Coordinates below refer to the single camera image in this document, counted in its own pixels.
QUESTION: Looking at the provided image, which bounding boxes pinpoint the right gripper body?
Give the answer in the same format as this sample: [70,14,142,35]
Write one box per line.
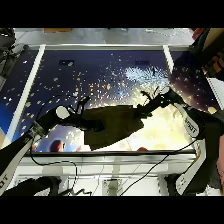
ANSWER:
[134,103,157,120]

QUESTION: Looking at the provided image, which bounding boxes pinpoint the dark brown garment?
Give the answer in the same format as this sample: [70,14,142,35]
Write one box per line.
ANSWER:
[79,104,146,151]

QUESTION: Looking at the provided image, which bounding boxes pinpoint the person's forearm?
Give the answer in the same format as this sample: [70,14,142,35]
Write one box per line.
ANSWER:
[217,132,224,183]

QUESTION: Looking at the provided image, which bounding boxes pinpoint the yellow black striped garment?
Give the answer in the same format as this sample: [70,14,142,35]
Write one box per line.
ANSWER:
[203,49,224,80]

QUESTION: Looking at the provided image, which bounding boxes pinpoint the black cable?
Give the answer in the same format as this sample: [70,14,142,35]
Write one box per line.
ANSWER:
[29,143,80,195]
[119,138,202,197]

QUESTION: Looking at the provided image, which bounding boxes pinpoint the silver frame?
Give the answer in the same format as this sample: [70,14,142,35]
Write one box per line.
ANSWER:
[9,150,203,197]

